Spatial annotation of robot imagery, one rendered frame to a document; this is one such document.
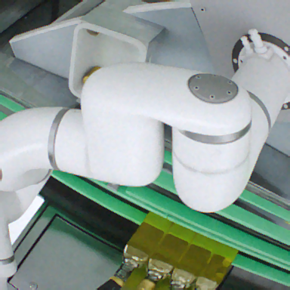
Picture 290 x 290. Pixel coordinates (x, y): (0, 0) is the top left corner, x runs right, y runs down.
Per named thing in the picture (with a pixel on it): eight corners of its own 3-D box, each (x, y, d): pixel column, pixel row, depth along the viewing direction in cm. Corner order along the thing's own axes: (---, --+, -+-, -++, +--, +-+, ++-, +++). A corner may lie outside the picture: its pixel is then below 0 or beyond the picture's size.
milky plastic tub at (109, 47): (87, 72, 117) (67, 93, 111) (97, 5, 100) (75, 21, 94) (151, 100, 113) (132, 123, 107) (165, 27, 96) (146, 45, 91)
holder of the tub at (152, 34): (87, 87, 121) (69, 105, 116) (98, 5, 100) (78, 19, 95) (149, 114, 117) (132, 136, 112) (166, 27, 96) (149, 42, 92)
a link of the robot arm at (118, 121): (84, 141, 71) (73, 48, 61) (248, 170, 65) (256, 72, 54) (59, 186, 64) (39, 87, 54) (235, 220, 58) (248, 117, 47)
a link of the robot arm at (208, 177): (214, 137, 73) (158, 210, 62) (213, 63, 64) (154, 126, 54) (267, 157, 68) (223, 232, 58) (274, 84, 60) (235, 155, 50)
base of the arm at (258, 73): (222, 29, 77) (183, 64, 67) (279, 23, 69) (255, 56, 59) (254, 103, 83) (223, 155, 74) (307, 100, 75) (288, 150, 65)
